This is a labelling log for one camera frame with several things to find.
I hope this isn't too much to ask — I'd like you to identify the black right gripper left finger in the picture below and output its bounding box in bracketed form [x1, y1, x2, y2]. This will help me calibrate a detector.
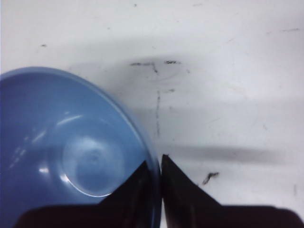
[14, 162, 152, 228]

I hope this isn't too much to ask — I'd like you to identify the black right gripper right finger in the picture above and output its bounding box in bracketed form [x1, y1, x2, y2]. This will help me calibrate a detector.
[161, 155, 302, 228]

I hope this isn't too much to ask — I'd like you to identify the light blue bowl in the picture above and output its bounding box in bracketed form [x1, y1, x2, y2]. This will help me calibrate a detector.
[0, 67, 162, 228]

